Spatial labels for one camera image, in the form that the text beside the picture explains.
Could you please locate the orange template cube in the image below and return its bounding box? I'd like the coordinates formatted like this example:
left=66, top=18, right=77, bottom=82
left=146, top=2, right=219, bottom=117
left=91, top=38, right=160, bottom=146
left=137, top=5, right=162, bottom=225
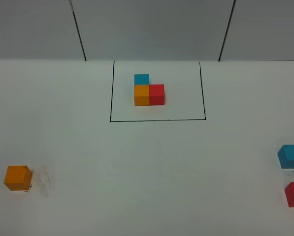
left=134, top=85, right=150, bottom=106

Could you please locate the red template cube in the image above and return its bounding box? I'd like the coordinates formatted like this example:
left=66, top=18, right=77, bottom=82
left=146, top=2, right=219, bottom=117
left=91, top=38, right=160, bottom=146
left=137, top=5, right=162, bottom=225
left=149, top=84, right=165, bottom=106

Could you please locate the blue template cube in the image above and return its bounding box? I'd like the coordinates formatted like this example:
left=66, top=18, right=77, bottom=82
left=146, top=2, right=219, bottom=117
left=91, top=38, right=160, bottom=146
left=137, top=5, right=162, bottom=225
left=134, top=74, right=149, bottom=85

